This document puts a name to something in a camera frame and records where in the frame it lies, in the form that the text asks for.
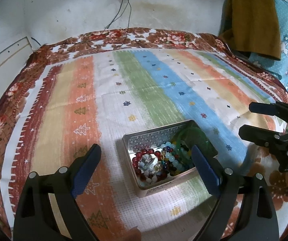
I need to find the black cable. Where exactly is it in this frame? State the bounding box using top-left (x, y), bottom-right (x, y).
top-left (66, 0), bottom-right (145, 52)

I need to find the mustard brown garment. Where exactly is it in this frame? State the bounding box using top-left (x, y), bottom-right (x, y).
top-left (220, 0), bottom-right (281, 60)

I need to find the light blue bead bracelet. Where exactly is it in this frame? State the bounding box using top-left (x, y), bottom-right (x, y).
top-left (160, 141), bottom-right (192, 173)

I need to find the silver metal tin box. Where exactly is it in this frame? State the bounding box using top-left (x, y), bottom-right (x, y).
top-left (122, 119), bottom-right (219, 198)

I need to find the multicolour glass bead bracelet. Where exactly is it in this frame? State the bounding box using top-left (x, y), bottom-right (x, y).
top-left (154, 142), bottom-right (193, 179)

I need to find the dark red bead bracelet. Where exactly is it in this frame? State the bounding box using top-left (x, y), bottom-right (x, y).
top-left (132, 148), bottom-right (170, 181)

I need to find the striped colourful mat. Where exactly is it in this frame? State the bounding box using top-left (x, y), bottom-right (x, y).
top-left (1, 49), bottom-right (288, 240)

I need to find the blue patterned bedding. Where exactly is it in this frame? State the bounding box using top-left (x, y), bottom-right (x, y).
top-left (249, 0), bottom-right (288, 90)

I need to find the white pearl bead bracelet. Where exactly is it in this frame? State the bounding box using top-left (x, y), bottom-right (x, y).
top-left (138, 155), bottom-right (165, 185)

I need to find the green jade bangle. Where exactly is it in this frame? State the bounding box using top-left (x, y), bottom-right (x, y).
top-left (173, 127), bottom-right (218, 160)

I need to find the floral brown blanket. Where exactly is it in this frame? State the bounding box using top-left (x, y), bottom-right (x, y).
top-left (0, 28), bottom-right (288, 239)

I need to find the white headboard panel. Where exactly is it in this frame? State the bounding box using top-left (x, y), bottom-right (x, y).
top-left (0, 36), bottom-right (36, 86)

